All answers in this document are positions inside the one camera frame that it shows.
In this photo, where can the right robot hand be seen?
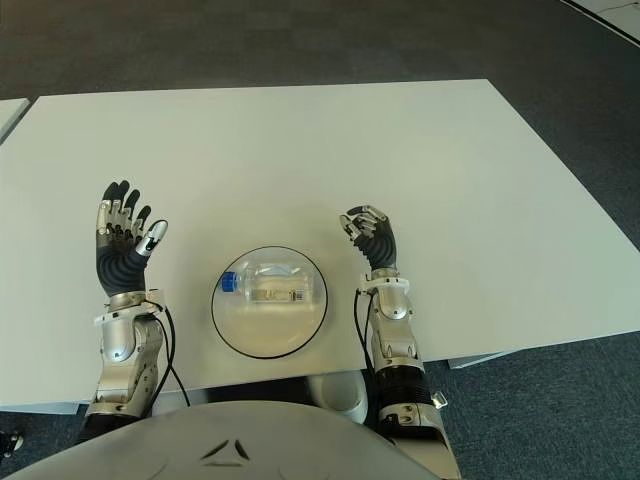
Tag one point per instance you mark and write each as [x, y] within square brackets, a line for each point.
[381, 242]

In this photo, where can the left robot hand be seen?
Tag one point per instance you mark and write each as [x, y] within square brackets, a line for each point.
[120, 265]

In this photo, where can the clear plastic object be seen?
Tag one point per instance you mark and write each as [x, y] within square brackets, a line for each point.
[275, 287]

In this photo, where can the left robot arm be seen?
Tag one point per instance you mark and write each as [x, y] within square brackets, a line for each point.
[120, 350]

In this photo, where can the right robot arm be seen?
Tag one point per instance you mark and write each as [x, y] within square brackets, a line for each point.
[397, 330]

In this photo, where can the white plate with black rim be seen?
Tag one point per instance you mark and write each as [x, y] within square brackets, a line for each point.
[270, 335]

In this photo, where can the small clear plastic piece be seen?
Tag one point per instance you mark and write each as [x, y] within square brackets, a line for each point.
[440, 398]

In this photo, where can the neighbouring white table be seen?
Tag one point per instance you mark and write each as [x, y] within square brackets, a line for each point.
[10, 112]

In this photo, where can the black metal stand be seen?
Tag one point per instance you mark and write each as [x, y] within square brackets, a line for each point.
[10, 442]

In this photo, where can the grey robot torso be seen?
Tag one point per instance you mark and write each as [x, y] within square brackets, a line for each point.
[240, 445]

